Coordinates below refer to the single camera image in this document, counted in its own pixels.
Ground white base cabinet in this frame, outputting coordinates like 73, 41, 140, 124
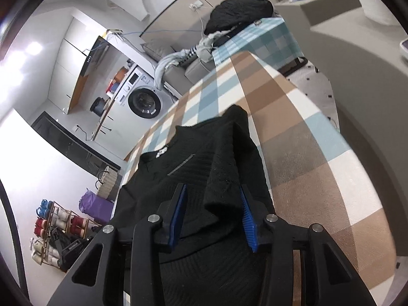
92, 96, 160, 160

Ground black cooking pot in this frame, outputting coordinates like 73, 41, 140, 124
90, 96, 107, 114

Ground beige low cabinet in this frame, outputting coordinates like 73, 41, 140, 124
311, 6, 408, 230

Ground white washing machine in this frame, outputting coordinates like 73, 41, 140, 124
113, 64, 177, 122

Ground black puffer jacket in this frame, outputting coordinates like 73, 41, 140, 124
204, 0, 275, 35

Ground steel range hood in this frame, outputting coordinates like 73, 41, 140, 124
80, 35, 110, 77

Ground teal checkered tablecloth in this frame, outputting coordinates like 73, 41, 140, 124
212, 16, 308, 71

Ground black cable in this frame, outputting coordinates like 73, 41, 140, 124
0, 182, 30, 295

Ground brown checkered tablecloth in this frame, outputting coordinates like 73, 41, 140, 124
123, 51, 399, 306

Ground white patterned rug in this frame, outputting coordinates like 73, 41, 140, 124
285, 62, 340, 131

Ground grey cushion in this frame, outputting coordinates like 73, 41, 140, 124
141, 39, 173, 62

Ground beige bedside cabinet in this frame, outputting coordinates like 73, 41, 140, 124
274, 0, 364, 31

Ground houndstooth cushion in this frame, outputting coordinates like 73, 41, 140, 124
183, 46, 200, 67

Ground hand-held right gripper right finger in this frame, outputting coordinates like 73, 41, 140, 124
239, 185, 367, 306

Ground grey sofa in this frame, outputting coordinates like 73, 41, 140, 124
140, 38, 224, 96

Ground grey hoodie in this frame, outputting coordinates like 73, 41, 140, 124
196, 32, 224, 62

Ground black knit sweater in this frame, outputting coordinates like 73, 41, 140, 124
110, 104, 278, 306

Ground purple bag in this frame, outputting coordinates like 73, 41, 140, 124
78, 189, 115, 225

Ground wooden shoe rack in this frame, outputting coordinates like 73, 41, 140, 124
30, 199, 96, 266

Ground dark door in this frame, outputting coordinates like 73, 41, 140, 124
32, 111, 122, 179

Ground woven laundry basket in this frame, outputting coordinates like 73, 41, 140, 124
96, 166, 119, 200

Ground light blue cloth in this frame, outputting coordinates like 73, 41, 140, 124
155, 49, 188, 85

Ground white wall cabinets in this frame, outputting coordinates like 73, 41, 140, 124
48, 16, 109, 115

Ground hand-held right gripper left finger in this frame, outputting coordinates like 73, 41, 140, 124
48, 183, 187, 306

